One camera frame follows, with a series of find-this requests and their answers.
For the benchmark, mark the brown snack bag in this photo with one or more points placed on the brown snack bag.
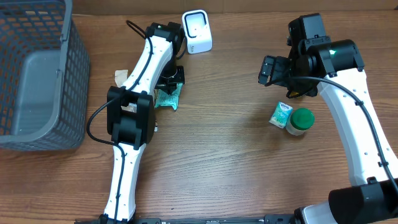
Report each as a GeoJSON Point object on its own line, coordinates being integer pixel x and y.
{"type": "Point", "coordinates": [120, 76]}

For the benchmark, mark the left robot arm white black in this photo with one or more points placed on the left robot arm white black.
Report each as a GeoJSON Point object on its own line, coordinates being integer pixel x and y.
{"type": "Point", "coordinates": [130, 111]}

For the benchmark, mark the teal snack packet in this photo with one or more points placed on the teal snack packet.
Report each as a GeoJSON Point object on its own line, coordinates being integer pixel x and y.
{"type": "Point", "coordinates": [168, 100]}

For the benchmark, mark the green lid jar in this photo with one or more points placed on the green lid jar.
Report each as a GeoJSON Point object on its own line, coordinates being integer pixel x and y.
{"type": "Point", "coordinates": [300, 121]}

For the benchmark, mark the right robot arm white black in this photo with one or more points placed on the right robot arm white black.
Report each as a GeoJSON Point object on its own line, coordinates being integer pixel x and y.
{"type": "Point", "coordinates": [316, 65]}

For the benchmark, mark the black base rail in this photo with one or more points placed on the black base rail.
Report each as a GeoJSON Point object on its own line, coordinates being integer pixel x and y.
{"type": "Point", "coordinates": [267, 219]}

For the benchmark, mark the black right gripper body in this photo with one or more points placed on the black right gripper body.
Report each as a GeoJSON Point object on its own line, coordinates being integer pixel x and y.
{"type": "Point", "coordinates": [270, 70]}

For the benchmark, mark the teal tissue pack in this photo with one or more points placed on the teal tissue pack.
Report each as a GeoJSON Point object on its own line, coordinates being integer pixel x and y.
{"type": "Point", "coordinates": [281, 114]}

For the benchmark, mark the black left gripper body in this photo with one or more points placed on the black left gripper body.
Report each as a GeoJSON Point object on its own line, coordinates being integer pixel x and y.
{"type": "Point", "coordinates": [173, 74]}

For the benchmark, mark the dark grey plastic basket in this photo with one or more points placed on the dark grey plastic basket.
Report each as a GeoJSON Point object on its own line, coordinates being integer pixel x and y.
{"type": "Point", "coordinates": [45, 71]}

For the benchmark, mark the white barcode scanner stand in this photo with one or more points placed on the white barcode scanner stand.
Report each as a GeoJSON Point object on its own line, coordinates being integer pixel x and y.
{"type": "Point", "coordinates": [197, 31]}

